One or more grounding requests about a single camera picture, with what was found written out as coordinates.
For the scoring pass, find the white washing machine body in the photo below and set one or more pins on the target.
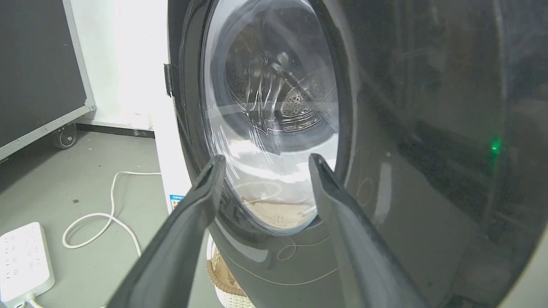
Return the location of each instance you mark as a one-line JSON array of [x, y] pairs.
[[141, 85]]

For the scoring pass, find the washing machine with dark door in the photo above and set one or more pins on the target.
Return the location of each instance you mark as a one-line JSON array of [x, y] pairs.
[[385, 128]]

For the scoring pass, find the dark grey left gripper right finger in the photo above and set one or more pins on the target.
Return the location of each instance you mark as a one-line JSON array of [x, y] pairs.
[[359, 252]]

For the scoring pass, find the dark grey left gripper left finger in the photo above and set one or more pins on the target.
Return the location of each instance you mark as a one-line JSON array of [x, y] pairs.
[[171, 252]]

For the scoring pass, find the white power strip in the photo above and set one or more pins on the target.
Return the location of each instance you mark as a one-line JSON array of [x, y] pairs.
[[23, 259]]

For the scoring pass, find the woven laundry basket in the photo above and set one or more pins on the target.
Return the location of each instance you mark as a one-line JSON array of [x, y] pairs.
[[224, 282]]

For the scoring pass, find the black flight case with wheels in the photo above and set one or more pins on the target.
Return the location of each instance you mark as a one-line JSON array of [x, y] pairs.
[[38, 68]]

